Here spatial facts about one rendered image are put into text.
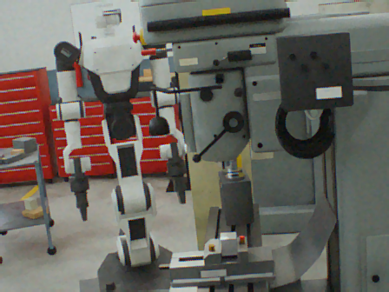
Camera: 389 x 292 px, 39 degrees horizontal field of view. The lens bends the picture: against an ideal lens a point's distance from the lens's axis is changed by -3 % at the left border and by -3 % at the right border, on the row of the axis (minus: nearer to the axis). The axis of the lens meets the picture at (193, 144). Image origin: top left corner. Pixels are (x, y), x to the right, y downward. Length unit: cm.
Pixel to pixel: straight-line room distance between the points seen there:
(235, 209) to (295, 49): 98
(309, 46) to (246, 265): 75
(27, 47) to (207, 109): 1001
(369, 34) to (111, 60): 121
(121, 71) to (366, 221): 131
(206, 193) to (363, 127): 216
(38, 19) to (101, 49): 910
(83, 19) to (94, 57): 879
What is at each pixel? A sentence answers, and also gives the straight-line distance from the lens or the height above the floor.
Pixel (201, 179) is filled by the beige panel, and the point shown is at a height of 74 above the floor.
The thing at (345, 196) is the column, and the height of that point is 119.
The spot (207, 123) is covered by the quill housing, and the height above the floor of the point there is 145.
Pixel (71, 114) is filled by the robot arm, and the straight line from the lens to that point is 261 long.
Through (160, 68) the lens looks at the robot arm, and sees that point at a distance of 266.
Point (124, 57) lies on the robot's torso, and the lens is 257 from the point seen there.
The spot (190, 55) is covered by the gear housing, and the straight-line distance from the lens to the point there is 181.
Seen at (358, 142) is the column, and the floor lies 136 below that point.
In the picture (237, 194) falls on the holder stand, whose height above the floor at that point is 107.
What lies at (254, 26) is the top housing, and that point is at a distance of 179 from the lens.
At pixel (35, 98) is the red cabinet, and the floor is 111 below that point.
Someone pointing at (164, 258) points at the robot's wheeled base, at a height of 57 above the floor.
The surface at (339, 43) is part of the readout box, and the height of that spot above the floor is 169.
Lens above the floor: 179
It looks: 12 degrees down
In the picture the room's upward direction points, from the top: 6 degrees counter-clockwise
